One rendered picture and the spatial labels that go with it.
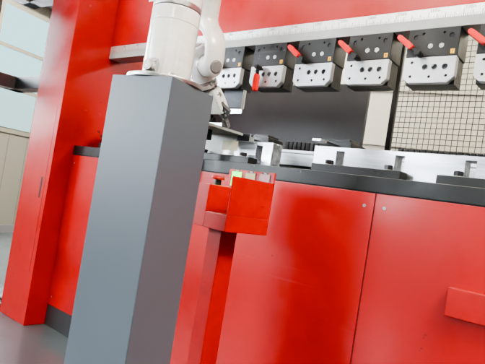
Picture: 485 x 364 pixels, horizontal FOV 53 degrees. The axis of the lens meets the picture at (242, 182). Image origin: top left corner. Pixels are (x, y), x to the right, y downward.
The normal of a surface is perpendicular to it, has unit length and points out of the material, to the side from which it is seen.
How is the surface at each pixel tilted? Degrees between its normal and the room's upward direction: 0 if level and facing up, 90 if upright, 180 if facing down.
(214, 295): 90
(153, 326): 90
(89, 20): 90
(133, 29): 90
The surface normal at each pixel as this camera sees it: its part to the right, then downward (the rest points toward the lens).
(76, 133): 0.77, 0.11
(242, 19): -0.62, -0.12
